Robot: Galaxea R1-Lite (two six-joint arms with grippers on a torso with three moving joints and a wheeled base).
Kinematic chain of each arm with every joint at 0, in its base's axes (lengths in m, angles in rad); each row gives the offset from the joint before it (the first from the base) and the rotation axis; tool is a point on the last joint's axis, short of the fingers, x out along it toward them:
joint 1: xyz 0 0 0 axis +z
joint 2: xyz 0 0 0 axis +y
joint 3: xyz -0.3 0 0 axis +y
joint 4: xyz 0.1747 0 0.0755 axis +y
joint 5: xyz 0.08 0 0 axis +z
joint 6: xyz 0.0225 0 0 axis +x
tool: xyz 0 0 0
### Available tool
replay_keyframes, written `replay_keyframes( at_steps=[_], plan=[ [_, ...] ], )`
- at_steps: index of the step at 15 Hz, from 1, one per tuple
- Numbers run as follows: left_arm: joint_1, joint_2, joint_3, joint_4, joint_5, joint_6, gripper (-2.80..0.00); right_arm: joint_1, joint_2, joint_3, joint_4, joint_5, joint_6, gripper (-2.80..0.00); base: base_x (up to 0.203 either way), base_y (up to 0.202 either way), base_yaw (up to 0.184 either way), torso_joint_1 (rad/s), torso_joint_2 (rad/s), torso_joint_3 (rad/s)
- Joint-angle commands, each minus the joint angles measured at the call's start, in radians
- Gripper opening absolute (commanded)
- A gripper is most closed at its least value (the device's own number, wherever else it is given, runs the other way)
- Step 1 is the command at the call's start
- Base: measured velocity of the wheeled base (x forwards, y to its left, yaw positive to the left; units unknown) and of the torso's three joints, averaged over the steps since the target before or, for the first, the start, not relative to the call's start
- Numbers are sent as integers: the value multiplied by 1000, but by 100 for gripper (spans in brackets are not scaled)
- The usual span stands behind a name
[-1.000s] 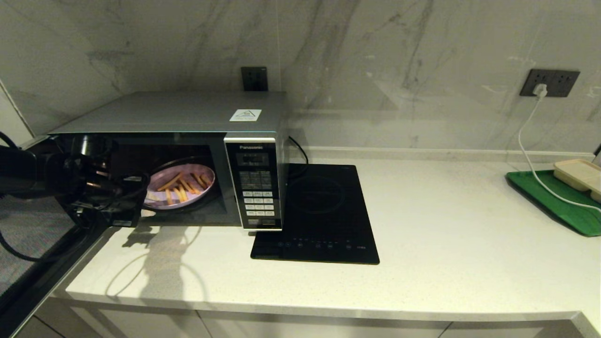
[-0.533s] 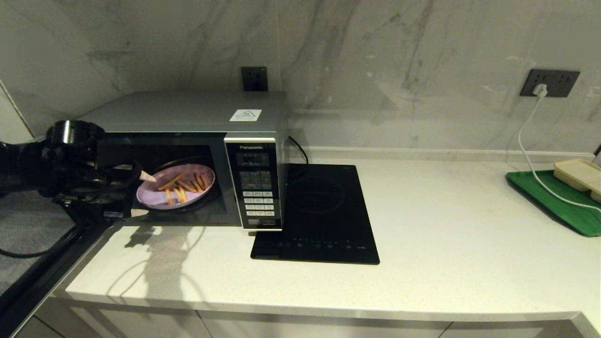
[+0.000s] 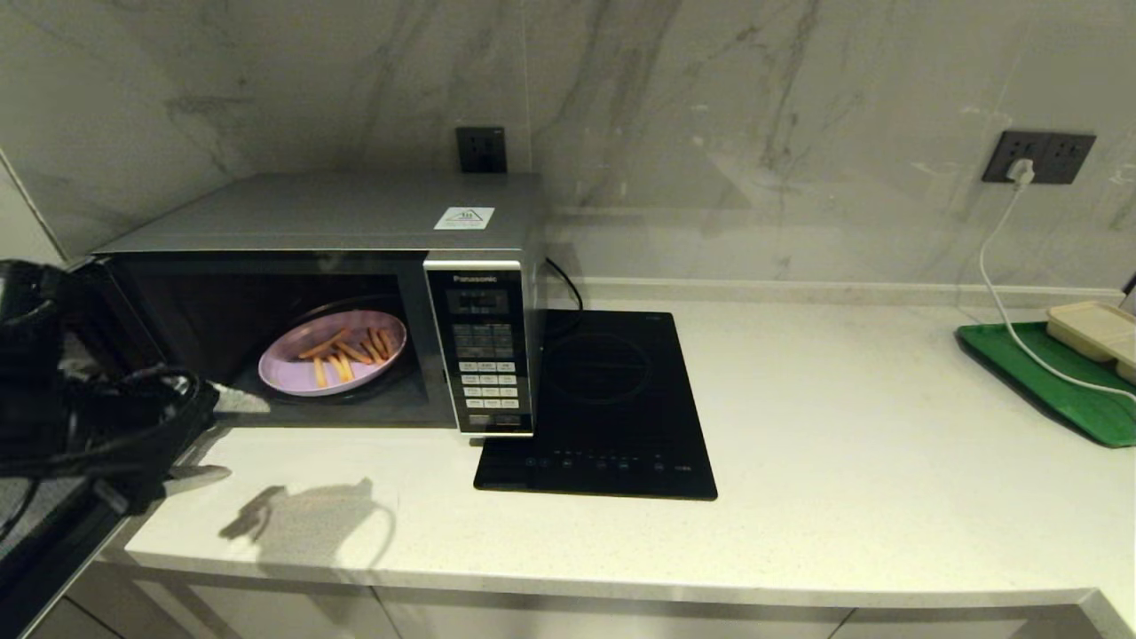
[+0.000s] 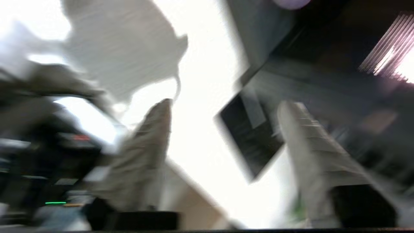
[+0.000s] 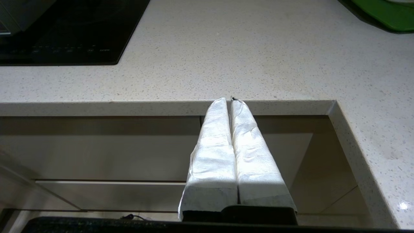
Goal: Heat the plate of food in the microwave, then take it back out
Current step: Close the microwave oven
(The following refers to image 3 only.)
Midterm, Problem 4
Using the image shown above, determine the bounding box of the purple round plate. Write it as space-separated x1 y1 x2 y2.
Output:
257 310 408 397

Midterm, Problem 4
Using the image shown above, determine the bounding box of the glass microwave turntable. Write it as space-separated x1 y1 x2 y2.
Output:
251 296 423 406

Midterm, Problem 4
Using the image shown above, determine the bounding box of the silver Panasonic microwave oven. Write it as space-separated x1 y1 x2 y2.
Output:
93 173 548 438

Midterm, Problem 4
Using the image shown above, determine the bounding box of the white triangle warning sticker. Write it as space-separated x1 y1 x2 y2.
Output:
433 207 495 232

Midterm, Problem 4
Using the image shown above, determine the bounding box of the black induction cooktop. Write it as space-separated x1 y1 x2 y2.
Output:
473 311 718 501

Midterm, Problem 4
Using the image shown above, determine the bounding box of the grey cabinet door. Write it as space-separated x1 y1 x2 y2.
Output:
830 605 1088 639
373 586 857 639

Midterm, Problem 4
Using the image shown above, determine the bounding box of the green plastic tray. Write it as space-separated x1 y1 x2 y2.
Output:
955 321 1136 447

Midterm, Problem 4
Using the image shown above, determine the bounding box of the beige food container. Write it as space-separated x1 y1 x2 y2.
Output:
1046 301 1136 384

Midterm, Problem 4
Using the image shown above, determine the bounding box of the braided black cable sleeve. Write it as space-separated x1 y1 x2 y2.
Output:
0 368 203 476

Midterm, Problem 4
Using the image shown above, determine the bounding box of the black wall socket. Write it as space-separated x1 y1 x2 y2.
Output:
1038 132 1098 185
456 127 508 174
982 130 1045 184

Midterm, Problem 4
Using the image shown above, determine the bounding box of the black cable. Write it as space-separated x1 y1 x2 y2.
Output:
544 257 585 336

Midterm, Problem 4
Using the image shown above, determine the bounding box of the white power cable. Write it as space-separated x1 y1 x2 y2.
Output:
976 177 1136 398

